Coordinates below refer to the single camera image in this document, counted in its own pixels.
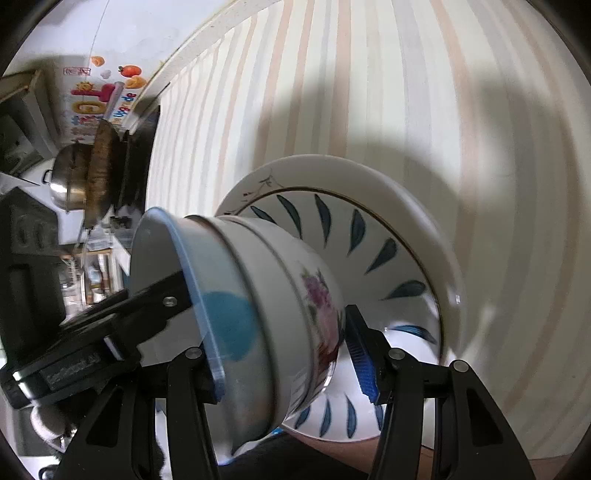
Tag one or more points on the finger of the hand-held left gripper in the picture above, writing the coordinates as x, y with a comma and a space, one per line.
161, 304

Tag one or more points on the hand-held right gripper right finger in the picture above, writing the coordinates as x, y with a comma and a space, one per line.
361, 357

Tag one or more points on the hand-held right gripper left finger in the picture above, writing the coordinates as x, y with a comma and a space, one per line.
184, 387

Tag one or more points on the blue rimmed white bowl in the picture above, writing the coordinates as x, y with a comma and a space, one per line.
175, 258

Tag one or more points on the gold rimmed floral bowl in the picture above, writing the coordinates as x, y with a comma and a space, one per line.
318, 295

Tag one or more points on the blue leaf pattern plate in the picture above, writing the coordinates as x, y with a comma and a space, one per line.
369, 240

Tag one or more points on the large white floral plate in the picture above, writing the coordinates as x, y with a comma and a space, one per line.
406, 184

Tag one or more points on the person's left hand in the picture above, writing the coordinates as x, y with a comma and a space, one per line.
46, 422

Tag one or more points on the wooden rack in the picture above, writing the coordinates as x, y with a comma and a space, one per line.
101, 272

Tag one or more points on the dark appliance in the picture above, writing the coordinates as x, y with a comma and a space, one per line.
27, 277

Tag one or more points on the dark wok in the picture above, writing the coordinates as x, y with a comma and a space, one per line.
104, 170

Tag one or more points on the black gas stove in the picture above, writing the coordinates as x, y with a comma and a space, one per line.
138, 157

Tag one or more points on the stainless steel pot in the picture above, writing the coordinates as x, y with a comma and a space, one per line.
69, 180

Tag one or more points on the striped table cover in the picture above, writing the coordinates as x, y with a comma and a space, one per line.
369, 92

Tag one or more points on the colourful wall sticker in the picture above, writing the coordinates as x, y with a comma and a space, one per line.
99, 101

